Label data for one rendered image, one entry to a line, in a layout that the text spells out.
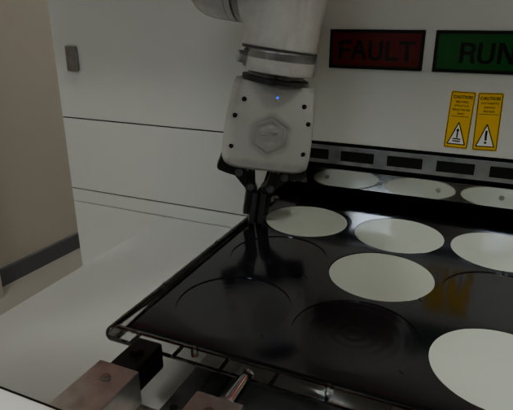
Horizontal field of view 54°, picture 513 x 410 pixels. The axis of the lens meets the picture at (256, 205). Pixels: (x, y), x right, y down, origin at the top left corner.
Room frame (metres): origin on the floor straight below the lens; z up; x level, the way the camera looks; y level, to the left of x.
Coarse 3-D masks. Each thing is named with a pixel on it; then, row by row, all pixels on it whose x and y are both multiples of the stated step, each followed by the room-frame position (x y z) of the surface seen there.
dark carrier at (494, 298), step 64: (256, 256) 0.49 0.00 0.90; (320, 256) 0.49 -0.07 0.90; (448, 256) 0.49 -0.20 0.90; (192, 320) 0.37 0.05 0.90; (256, 320) 0.37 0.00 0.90; (320, 320) 0.37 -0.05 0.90; (384, 320) 0.37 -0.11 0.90; (448, 320) 0.37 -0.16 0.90; (512, 320) 0.37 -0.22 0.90; (384, 384) 0.29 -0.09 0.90
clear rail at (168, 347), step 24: (120, 336) 0.34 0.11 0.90; (144, 336) 0.34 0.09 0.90; (192, 360) 0.32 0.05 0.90; (216, 360) 0.31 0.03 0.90; (240, 360) 0.31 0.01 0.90; (264, 384) 0.29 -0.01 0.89; (288, 384) 0.29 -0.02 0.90; (312, 384) 0.28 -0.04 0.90; (360, 408) 0.27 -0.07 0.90; (384, 408) 0.26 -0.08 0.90; (408, 408) 0.26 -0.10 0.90
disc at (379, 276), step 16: (352, 256) 0.49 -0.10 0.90; (368, 256) 0.49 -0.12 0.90; (384, 256) 0.49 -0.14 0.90; (336, 272) 0.45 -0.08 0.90; (352, 272) 0.45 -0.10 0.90; (368, 272) 0.45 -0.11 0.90; (384, 272) 0.45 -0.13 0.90; (400, 272) 0.45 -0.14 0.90; (416, 272) 0.45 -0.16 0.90; (352, 288) 0.42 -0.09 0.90; (368, 288) 0.42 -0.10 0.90; (384, 288) 0.42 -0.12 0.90; (400, 288) 0.42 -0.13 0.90; (416, 288) 0.42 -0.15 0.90; (432, 288) 0.42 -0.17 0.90
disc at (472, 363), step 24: (456, 336) 0.34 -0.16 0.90; (480, 336) 0.34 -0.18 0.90; (504, 336) 0.34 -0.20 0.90; (432, 360) 0.31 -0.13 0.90; (456, 360) 0.31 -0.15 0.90; (480, 360) 0.31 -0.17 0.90; (504, 360) 0.31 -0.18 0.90; (456, 384) 0.29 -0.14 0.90; (480, 384) 0.29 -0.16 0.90; (504, 384) 0.29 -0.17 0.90; (504, 408) 0.26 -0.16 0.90
